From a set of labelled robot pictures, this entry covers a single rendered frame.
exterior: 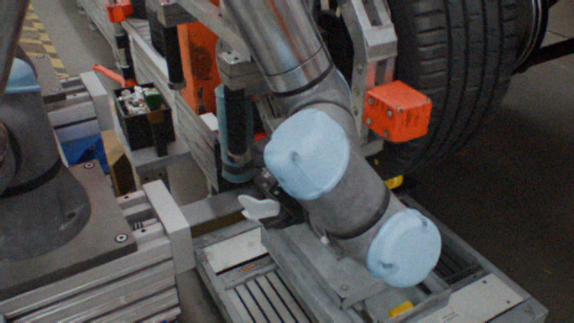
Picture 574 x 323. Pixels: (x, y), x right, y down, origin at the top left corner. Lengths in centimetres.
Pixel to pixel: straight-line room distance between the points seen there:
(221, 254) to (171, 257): 90
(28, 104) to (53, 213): 14
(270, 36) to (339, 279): 101
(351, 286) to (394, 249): 94
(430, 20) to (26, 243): 69
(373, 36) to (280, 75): 37
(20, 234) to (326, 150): 42
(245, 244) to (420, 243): 127
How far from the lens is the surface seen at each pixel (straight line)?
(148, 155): 153
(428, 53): 90
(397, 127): 85
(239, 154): 92
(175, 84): 120
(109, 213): 75
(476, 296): 167
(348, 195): 45
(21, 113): 63
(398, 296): 151
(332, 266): 145
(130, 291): 81
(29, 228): 70
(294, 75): 52
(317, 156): 43
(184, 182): 216
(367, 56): 87
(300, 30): 51
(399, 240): 48
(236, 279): 164
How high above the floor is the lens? 128
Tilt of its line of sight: 35 degrees down
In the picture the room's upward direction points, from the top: straight up
